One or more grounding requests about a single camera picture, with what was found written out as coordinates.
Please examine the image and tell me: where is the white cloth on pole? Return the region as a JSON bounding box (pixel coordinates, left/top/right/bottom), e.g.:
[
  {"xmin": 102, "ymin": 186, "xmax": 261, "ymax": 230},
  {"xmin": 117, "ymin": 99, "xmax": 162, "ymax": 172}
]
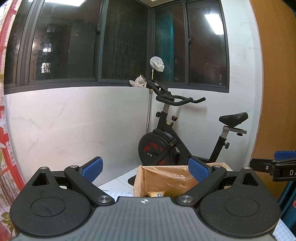
[{"xmin": 149, "ymin": 56, "xmax": 165, "ymax": 72}]

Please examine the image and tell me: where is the wooden door panel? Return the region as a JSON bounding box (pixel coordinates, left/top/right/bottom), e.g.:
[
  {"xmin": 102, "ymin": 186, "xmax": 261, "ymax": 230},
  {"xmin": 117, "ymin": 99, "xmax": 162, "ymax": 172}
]
[{"xmin": 248, "ymin": 0, "xmax": 296, "ymax": 200}]

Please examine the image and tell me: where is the orange beige snack packet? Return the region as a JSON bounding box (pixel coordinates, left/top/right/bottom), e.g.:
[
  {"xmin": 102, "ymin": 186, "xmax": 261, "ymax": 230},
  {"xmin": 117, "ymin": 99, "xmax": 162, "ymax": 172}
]
[{"xmin": 147, "ymin": 191, "xmax": 165, "ymax": 197}]

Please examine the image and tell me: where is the dark framed window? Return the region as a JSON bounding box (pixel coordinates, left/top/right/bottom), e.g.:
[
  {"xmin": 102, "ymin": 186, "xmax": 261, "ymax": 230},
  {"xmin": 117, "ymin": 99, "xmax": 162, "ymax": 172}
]
[{"xmin": 4, "ymin": 1, "xmax": 230, "ymax": 94}]

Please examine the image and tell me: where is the black exercise bike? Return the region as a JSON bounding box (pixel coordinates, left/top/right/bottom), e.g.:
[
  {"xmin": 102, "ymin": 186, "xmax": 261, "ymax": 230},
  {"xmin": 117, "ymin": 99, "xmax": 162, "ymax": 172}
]
[{"xmin": 127, "ymin": 79, "xmax": 249, "ymax": 186}]

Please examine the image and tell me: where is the white cloth on handlebar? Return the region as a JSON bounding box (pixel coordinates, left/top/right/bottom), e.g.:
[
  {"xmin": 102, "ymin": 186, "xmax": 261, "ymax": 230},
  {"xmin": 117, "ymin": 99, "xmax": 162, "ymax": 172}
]
[{"xmin": 129, "ymin": 75, "xmax": 147, "ymax": 88}]

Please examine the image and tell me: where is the metal pole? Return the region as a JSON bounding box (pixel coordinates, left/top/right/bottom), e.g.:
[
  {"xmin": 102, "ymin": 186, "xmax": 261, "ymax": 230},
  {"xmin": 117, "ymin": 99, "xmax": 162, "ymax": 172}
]
[{"xmin": 145, "ymin": 68, "xmax": 154, "ymax": 133}]

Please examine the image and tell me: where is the brown cardboard box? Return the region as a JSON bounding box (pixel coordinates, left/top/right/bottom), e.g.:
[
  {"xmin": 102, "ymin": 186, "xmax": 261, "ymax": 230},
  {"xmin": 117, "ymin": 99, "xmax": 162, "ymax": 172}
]
[{"xmin": 133, "ymin": 162, "xmax": 234, "ymax": 198}]

